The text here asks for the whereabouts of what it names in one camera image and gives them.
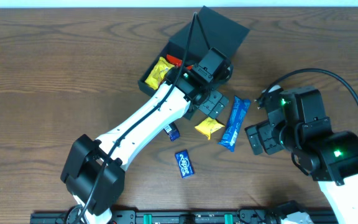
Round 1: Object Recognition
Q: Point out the yellow snack packet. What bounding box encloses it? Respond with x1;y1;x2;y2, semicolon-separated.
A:
195;117;224;140
145;57;175;90

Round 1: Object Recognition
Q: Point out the red candy bag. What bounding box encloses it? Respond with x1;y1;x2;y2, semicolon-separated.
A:
166;54;183;68

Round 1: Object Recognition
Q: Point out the blue Eclipse mint box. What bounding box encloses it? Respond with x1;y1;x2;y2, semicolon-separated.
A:
175;150;195;179

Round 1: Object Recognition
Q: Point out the dark green box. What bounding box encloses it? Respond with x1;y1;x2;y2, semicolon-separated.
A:
138;6;249;119

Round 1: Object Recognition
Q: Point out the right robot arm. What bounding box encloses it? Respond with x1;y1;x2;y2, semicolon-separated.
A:
245;85;358;223

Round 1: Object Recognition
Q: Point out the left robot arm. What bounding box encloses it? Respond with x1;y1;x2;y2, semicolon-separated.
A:
60;48;233;223

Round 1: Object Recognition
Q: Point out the blue snack bar wrapper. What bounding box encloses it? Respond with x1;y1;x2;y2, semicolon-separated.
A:
218;96;250;152

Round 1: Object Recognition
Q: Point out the dark blue snack bar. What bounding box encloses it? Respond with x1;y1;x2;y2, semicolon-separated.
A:
164;122;180;141

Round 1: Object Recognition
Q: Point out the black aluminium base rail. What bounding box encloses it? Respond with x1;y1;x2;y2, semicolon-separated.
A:
29;200;338;224

